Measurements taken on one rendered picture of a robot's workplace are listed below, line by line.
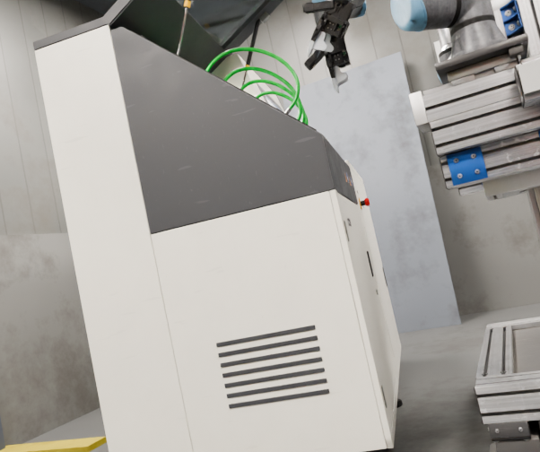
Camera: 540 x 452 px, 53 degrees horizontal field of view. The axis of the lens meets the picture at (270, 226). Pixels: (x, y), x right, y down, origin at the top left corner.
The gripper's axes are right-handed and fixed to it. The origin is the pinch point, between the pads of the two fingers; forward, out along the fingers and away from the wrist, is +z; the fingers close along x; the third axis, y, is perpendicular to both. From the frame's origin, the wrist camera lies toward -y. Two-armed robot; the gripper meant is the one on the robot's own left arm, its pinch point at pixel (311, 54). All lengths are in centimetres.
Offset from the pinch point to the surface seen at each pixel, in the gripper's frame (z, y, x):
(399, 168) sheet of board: 63, 28, 200
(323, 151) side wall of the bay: 19, 27, -38
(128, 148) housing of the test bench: 44, -27, -47
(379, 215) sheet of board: 97, 32, 189
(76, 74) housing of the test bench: 33, -55, -43
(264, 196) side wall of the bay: 37, 18, -44
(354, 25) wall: -9, -58, 249
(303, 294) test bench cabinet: 55, 42, -50
